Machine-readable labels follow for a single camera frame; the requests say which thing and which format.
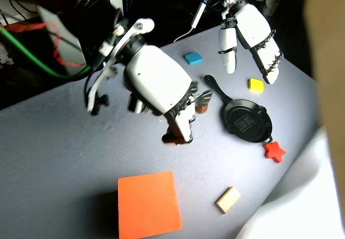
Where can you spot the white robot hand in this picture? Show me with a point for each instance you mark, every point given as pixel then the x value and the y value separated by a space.
pixel 253 26
pixel 156 74

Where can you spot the white tongs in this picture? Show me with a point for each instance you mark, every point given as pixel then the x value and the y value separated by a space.
pixel 205 95

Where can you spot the brown food chunk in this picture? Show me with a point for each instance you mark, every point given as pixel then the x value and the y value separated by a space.
pixel 202 109

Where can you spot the black cast iron skillet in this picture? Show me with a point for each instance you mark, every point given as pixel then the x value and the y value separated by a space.
pixel 248 123

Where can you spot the blue rounded block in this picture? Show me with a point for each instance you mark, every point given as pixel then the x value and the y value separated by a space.
pixel 193 58

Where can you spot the yellow square block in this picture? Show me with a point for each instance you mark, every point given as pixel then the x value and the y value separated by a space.
pixel 256 85

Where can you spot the blurred tan panel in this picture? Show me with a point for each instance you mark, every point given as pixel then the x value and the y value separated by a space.
pixel 331 61

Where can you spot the grey table cloth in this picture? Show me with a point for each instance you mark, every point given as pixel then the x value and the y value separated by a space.
pixel 67 155

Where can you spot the red star block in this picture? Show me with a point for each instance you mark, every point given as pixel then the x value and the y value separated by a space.
pixel 273 152

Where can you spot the large orange block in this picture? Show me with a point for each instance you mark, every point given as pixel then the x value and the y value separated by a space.
pixel 148 204

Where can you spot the beige wooden block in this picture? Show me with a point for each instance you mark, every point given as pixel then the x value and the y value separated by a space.
pixel 227 200

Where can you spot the blurred white shell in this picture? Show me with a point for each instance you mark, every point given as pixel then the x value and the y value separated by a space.
pixel 310 196

